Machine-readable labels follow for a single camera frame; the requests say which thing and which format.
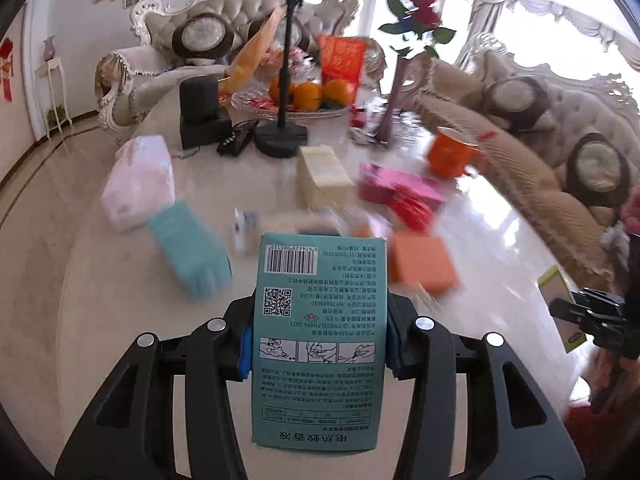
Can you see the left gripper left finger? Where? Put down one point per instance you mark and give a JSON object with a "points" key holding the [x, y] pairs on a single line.
{"points": [[127, 430]]}

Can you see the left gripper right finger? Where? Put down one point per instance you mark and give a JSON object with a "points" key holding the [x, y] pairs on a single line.
{"points": [[513, 431]]}

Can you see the yellow-green small box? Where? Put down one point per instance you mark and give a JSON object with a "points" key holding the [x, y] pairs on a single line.
{"points": [[562, 307]]}

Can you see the teal mosquito liquid box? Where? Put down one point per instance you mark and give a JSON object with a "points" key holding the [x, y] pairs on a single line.
{"points": [[319, 342]]}

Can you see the beige side sofa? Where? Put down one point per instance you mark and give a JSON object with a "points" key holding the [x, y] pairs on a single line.
{"points": [[530, 168]]}

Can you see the teal tissue box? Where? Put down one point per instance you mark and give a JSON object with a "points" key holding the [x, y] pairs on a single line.
{"points": [[194, 253]]}

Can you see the orange cardboard box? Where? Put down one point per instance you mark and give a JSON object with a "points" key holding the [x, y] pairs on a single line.
{"points": [[420, 259]]}

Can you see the red crinkled wrapper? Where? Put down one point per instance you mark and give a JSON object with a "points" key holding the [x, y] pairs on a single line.
{"points": [[411, 211]]}

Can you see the orange mug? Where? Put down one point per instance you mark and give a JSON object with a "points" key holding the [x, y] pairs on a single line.
{"points": [[451, 152]]}

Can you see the white pink tissue pack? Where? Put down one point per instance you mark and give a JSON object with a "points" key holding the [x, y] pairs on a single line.
{"points": [[141, 183]]}

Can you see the magenta red flat box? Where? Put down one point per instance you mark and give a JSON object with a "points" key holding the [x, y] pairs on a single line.
{"points": [[378, 185]]}

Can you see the cream yellow box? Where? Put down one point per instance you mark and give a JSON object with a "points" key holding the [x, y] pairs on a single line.
{"points": [[322, 180]]}

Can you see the black speaker box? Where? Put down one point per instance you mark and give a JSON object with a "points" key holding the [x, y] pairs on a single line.
{"points": [[203, 120]]}

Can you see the black remote control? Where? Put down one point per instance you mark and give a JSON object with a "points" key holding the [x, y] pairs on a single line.
{"points": [[242, 134]]}

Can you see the black phone stand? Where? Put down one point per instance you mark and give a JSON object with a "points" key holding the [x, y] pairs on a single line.
{"points": [[279, 138]]}

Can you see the white side table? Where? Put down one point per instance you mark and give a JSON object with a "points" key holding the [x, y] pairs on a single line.
{"points": [[52, 98]]}

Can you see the orange fruit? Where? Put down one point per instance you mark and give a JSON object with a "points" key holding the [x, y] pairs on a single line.
{"points": [[338, 93], [308, 96]]}

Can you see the purple vase with roses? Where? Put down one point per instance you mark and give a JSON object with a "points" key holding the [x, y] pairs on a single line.
{"points": [[424, 21]]}

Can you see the red gift bag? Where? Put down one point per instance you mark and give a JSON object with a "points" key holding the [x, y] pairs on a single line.
{"points": [[341, 58]]}

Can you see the red chinese knot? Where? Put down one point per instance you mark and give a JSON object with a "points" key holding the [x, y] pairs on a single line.
{"points": [[6, 68]]}

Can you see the pink small vase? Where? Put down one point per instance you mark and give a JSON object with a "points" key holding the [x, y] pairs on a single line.
{"points": [[49, 52]]}

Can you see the ornate white sofa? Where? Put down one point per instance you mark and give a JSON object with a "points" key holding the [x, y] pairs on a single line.
{"points": [[130, 81]]}

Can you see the round dark cushion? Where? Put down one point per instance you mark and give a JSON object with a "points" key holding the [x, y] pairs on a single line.
{"points": [[206, 35]]}

